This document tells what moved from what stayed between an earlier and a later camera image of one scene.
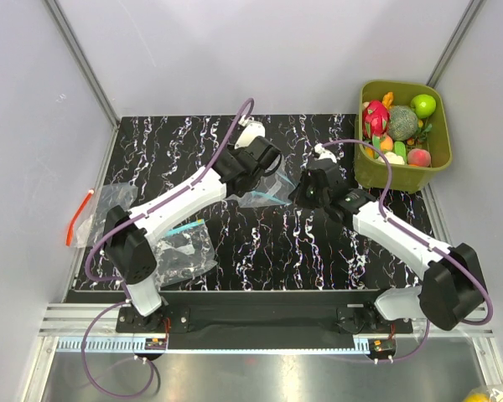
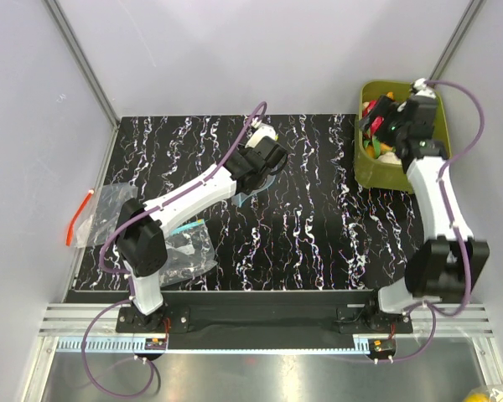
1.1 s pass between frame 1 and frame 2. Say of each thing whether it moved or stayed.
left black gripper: stayed
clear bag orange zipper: stayed
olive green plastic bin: stayed
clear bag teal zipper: moved
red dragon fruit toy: stayed
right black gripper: moved
